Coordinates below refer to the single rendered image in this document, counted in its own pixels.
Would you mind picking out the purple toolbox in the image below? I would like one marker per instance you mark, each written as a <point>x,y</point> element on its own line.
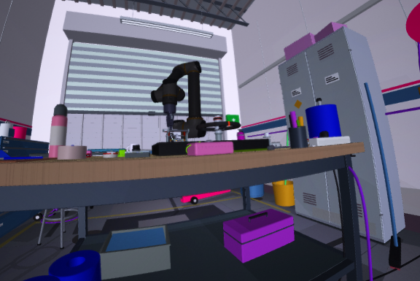
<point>259,235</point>

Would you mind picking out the dark pen cup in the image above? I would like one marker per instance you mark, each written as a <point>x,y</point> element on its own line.
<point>298,137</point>

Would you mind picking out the pink floor jack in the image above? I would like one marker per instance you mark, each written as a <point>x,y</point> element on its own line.
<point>203,195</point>

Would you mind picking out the red round sign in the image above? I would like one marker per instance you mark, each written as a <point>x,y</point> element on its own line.
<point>412,26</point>

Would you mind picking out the small purple bottle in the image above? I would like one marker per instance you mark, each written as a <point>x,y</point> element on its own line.
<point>241,135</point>

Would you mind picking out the beige tape roll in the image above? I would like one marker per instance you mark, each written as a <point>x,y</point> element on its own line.
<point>72,152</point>

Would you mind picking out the metal stool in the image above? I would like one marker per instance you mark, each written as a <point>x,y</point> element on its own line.
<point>60,220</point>

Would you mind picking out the red capped knob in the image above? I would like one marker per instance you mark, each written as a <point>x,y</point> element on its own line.
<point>217,118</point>

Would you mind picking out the grey roller shutter door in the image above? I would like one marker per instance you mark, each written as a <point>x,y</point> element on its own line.
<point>144,74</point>

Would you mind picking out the grey metal locker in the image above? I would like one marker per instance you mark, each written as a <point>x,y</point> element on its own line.
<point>341,130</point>

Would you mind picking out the pink rectangular box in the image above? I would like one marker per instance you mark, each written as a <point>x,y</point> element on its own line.
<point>210,148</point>

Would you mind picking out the yellow marker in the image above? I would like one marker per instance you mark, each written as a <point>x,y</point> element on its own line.
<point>300,121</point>

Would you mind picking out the purple box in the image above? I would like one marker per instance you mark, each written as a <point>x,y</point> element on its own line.
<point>329,29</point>

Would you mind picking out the black steering wheel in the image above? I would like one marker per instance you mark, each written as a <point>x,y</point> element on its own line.
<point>223,125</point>

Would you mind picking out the blue cylinder canister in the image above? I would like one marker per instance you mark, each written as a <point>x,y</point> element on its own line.
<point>322,120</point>

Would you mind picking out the blue bucket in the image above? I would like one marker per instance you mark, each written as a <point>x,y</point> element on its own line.
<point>256,191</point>

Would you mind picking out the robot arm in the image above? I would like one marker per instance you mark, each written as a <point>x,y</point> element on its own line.
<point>193,97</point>

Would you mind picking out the blue spool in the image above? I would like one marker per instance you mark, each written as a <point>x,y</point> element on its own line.
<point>74,266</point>

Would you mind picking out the red and white tape roll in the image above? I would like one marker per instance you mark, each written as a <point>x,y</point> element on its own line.
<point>109,155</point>

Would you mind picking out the dark blue tool chest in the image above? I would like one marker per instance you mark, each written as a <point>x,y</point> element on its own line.
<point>19,146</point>

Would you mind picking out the grey wheel stand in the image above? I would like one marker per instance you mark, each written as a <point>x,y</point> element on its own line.
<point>218,135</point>

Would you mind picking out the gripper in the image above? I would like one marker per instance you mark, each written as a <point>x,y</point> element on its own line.
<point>169,109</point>

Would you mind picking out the pink and grey flask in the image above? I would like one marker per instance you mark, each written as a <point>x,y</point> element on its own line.
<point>58,130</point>

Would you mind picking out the green first aid box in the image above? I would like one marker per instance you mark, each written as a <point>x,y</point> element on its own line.
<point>232,118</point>

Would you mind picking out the grey flat box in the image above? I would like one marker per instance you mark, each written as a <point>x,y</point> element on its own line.
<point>137,154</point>

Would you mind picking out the white flat base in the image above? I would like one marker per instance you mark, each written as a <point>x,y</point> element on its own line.
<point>329,140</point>

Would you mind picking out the white mug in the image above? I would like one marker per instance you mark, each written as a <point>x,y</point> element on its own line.
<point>134,147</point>

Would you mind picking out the purple marker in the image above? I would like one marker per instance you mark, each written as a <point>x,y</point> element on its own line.
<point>293,119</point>

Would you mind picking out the pink cup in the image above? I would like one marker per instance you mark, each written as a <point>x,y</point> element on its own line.
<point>19,132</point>

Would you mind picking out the yellow bucket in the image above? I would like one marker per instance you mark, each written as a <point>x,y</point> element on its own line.
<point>283,193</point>

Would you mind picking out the green small block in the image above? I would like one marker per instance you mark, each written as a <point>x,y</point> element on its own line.
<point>121,153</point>

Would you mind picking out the black dash test buck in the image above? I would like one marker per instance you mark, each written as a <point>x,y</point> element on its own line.
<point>210,147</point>

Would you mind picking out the grey open bin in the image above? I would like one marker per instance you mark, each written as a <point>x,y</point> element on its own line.
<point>136,254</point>

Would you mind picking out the workbench frame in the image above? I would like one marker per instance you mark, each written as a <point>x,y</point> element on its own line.
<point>197,179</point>

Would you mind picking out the white cup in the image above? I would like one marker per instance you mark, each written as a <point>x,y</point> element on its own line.
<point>5,129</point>

